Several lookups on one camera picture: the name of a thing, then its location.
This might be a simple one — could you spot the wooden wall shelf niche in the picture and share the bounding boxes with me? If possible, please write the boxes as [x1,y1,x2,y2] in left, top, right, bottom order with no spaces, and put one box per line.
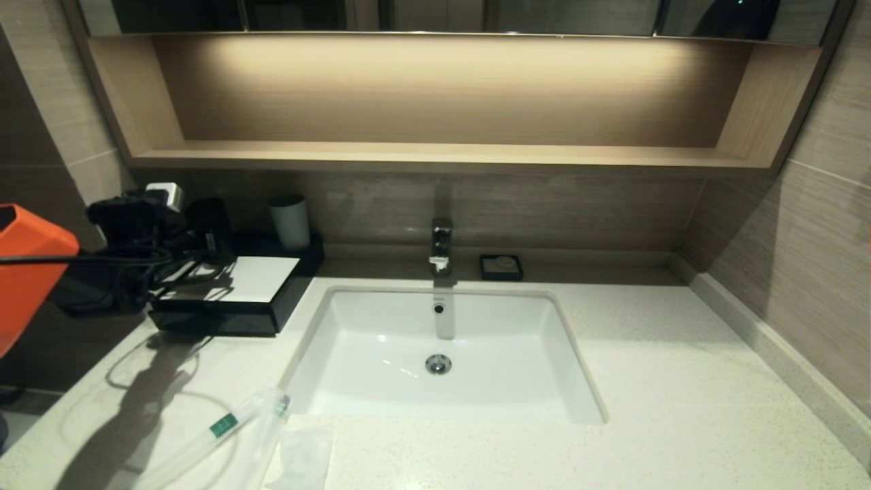
[65,31,841,178]

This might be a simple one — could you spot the black amenity box with drawer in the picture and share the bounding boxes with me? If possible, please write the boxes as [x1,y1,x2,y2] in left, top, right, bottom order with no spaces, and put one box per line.
[148,233,326,338]

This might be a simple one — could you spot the chrome faucet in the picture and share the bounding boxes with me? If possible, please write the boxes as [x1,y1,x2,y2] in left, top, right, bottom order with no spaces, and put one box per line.
[429,218,455,277]

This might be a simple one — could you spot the white ceramic sink basin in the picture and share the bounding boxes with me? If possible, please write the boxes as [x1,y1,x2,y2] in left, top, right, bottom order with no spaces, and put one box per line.
[280,286,608,425]

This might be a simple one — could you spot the mirror cabinet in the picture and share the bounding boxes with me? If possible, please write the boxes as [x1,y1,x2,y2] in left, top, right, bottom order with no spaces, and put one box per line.
[78,0,855,45]

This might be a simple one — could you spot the grey plastic cup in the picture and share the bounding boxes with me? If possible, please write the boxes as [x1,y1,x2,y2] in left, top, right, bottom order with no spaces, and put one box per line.
[268,194,312,252]

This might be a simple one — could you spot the black square soap dish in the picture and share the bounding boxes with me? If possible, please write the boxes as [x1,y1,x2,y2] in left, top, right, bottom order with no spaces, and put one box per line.
[479,254,524,281]

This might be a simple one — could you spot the packaged toothbrush with green label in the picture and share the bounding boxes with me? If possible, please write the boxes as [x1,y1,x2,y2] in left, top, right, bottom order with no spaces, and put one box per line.
[133,388,292,490]

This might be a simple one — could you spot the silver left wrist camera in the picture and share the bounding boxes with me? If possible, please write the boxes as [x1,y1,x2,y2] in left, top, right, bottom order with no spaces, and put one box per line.
[146,182,184,212]

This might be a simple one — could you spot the black plastic cup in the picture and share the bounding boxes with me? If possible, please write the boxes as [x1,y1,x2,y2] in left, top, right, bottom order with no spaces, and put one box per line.
[185,197,233,266]

